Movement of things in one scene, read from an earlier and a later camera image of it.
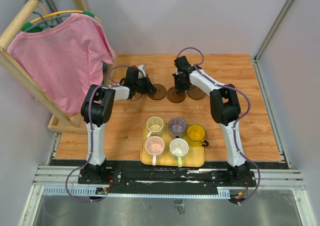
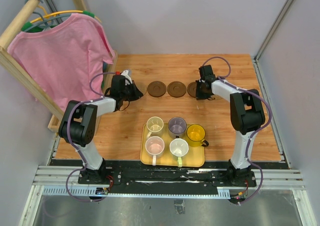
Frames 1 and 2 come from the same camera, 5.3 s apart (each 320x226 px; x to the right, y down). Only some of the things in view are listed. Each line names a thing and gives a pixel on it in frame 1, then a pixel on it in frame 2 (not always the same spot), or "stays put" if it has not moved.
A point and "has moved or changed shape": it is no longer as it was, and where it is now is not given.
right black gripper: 180,79 to 200,91
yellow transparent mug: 195,135 stays put
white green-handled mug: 179,147 stays put
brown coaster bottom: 173,97 has moved or changed shape
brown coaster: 196,93 stays put
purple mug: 177,126 stays put
